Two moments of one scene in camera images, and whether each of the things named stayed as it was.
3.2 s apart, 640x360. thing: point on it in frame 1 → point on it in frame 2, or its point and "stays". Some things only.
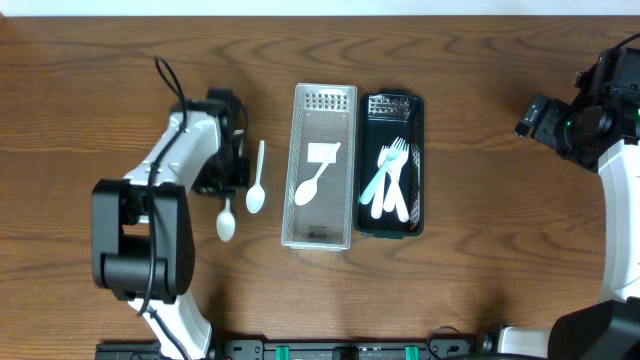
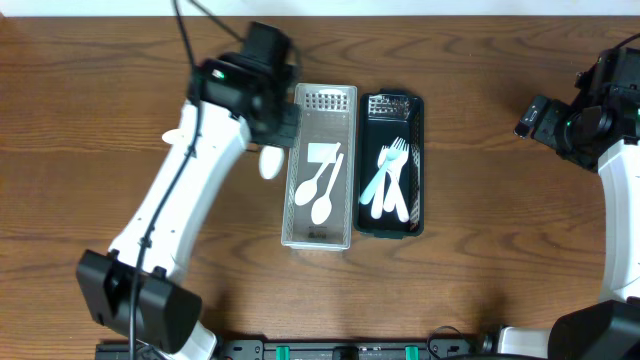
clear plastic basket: [324, 117] stays
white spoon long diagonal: [307, 189] stays
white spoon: [225, 222] → [322, 207]
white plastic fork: [377, 207] stays
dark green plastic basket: [379, 117] stays
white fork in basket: [392, 181] stays
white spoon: [255, 198] → [271, 160]
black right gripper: [546, 128] stays
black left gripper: [220, 185] → [286, 128]
